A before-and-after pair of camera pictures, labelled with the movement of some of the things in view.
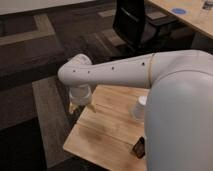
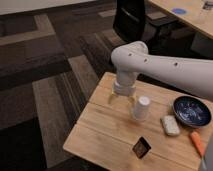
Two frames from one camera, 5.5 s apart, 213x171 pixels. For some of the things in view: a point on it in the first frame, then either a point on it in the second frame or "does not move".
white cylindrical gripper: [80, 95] to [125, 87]
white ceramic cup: [139, 107] does not move
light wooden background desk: [195, 15] does not move
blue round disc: [178, 10] does not move
